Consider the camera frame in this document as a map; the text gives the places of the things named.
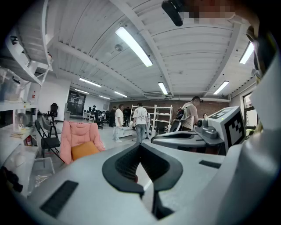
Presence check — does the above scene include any black office chair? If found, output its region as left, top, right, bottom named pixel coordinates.
left=48, top=102, right=59, bottom=123

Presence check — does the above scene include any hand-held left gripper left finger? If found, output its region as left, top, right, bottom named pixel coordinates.
left=27, top=143, right=159, bottom=225

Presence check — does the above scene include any black head-worn camera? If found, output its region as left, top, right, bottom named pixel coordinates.
left=161, top=0, right=184, bottom=27

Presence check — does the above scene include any person's head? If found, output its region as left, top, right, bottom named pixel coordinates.
left=183, top=0, right=261, bottom=33

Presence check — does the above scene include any dark glass door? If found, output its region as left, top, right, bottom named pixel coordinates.
left=67, top=90, right=86, bottom=116

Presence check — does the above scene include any orange cushion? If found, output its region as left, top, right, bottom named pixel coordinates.
left=70, top=141, right=101, bottom=161

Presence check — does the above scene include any black folding chair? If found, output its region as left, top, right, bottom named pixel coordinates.
left=34, top=120, right=65, bottom=164

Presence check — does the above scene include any pink padded armchair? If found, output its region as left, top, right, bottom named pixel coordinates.
left=59, top=120, right=106, bottom=165

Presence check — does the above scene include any clear storage box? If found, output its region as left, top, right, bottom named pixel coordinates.
left=0, top=68, right=22, bottom=103

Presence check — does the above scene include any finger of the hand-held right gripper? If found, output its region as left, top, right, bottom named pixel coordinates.
left=153, top=131, right=199, bottom=139
left=151, top=136, right=207, bottom=149

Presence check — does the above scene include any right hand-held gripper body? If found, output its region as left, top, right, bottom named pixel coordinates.
left=194, top=106, right=247, bottom=156

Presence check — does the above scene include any white storage rack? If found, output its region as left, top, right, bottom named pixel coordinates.
left=130, top=104, right=173, bottom=137

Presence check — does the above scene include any white shelving unit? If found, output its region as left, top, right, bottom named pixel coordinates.
left=0, top=0, right=54, bottom=198

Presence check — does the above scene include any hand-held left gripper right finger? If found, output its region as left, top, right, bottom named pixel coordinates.
left=140, top=143, right=227, bottom=221

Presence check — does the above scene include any white low platform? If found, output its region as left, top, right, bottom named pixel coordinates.
left=118, top=126, right=134, bottom=138

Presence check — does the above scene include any black framed window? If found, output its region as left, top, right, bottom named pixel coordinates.
left=242, top=92, right=258, bottom=132

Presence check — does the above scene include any gray shell chair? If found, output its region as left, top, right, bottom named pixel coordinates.
left=41, top=115, right=62, bottom=138

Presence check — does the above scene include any row of black office chairs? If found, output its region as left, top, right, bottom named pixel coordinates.
left=87, top=105, right=110, bottom=130

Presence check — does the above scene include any clear plastic storage bin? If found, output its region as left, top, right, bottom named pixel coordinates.
left=28, top=157, right=55, bottom=194

